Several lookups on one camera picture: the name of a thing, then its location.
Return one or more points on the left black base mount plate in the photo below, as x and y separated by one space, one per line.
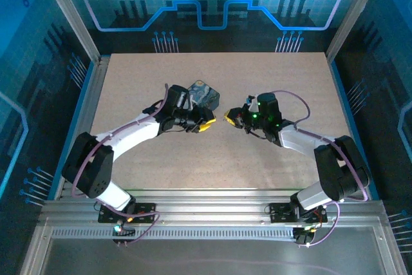
145 212

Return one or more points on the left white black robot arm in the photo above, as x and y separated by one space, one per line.
135 130

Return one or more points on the grey metal plate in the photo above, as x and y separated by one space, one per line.
209 255

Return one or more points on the right aluminium frame post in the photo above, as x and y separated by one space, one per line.
354 14

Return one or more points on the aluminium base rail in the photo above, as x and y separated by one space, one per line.
209 207

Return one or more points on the dark square painted padlock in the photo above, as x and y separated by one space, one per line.
206 93

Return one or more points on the left aluminium side rail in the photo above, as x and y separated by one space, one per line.
87 110

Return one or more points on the aluminium frame post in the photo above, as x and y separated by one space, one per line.
354 14
72 14

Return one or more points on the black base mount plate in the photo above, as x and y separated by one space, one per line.
278 212
145 212

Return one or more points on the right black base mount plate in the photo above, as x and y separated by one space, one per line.
278 212

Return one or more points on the left aluminium frame post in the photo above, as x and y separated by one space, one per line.
72 14

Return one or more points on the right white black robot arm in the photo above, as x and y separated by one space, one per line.
297 141

